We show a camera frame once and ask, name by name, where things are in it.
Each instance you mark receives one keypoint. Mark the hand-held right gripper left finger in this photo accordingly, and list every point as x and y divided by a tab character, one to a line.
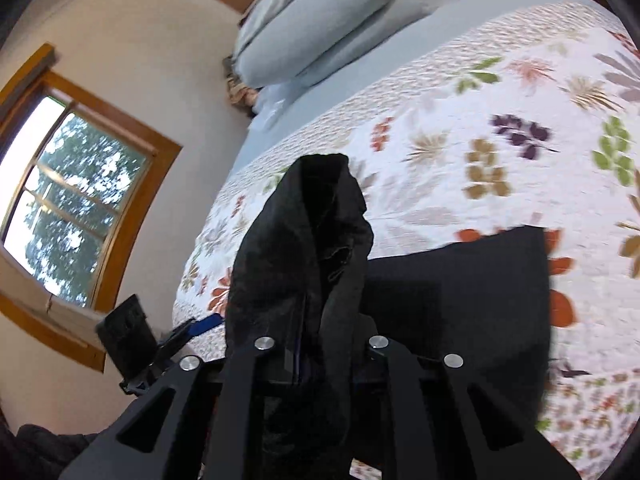
250	375

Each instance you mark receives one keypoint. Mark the large wooden side window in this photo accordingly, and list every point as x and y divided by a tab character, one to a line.
75	200

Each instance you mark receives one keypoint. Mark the wooden bed with grey sheet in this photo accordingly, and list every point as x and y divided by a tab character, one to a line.
360	60

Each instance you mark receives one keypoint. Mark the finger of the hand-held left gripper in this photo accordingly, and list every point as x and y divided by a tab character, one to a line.
207	324

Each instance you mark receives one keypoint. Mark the floral quilt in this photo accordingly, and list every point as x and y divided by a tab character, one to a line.
450	110

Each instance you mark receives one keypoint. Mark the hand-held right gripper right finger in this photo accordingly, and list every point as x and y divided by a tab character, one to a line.
400	375

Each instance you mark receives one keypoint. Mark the black pants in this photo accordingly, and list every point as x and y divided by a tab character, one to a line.
310	240

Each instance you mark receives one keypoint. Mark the folded grey duvet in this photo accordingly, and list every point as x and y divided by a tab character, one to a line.
300	25

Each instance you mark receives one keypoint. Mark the pile of clothes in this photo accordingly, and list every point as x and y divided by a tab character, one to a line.
241	92

